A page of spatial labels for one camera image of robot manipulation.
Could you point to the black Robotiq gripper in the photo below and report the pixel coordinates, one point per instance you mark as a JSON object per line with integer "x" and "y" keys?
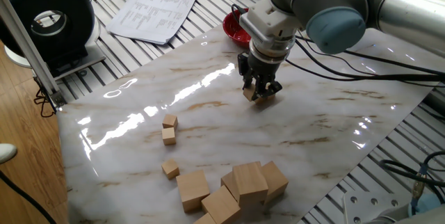
{"x": 264, "y": 67}

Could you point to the large wooden cube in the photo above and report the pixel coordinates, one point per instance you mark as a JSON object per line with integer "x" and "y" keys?
{"x": 205, "y": 219}
{"x": 193, "y": 190}
{"x": 276, "y": 180}
{"x": 250, "y": 182}
{"x": 220, "y": 205}
{"x": 229, "y": 184}

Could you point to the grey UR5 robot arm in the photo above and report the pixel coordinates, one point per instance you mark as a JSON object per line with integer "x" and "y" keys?
{"x": 400, "y": 12}

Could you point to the white printed paper stack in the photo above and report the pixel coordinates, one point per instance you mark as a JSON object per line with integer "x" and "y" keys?
{"x": 153, "y": 12}

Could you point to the red bowl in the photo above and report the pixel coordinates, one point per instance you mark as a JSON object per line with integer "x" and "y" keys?
{"x": 234, "y": 31}

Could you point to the white marble pattern board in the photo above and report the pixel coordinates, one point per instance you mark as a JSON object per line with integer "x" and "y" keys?
{"x": 278, "y": 147}

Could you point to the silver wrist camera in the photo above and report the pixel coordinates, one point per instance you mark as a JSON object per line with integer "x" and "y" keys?
{"x": 250, "y": 31}

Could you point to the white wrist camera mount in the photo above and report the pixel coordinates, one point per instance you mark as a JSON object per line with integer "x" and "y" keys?
{"x": 271, "y": 18}

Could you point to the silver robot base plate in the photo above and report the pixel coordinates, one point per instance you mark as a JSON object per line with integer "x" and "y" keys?
{"x": 361, "y": 210}

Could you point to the aluminium frame profile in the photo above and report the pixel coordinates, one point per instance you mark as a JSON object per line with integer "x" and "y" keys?
{"x": 26, "y": 46}

